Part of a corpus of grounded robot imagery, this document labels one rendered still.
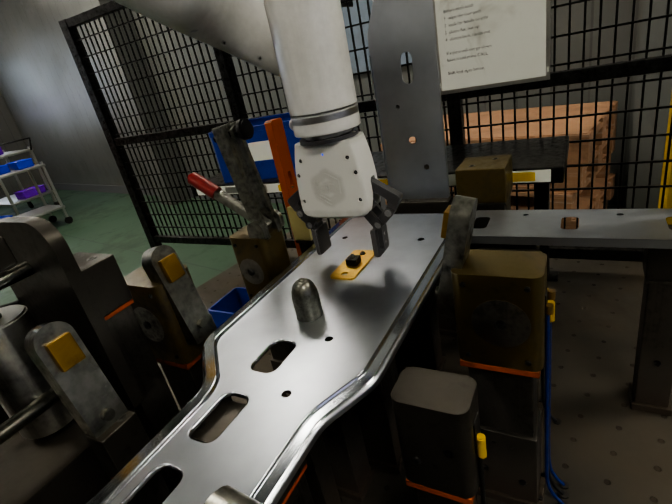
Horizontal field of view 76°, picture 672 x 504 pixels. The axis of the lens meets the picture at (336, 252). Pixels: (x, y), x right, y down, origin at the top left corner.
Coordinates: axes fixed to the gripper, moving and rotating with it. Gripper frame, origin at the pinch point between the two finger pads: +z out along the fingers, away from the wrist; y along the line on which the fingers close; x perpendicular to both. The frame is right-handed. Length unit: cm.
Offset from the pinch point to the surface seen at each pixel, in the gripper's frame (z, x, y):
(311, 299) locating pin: 0.3, -13.5, 1.4
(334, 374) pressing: 3.1, -21.4, 8.0
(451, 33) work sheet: -23, 54, 2
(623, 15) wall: -14, 247, 42
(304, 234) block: 1.4, 6.1, -11.9
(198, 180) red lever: -10.8, -0.8, -24.2
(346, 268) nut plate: 2.8, -1.7, -0.4
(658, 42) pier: -1, 216, 55
